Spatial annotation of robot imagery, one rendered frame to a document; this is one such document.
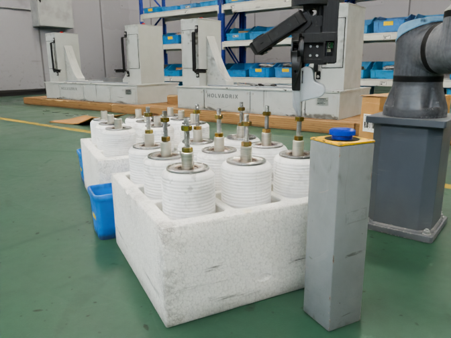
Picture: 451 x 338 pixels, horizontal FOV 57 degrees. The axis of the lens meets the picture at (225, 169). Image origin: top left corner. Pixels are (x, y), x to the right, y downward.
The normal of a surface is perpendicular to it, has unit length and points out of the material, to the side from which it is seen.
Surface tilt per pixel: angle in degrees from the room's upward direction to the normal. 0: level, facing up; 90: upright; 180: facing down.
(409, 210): 90
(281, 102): 90
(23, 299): 0
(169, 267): 90
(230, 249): 90
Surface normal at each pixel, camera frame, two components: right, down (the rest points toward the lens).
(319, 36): -0.27, 0.24
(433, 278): -0.01, -0.97
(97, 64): 0.79, 0.14
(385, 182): -0.61, 0.20
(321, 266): -0.90, 0.11
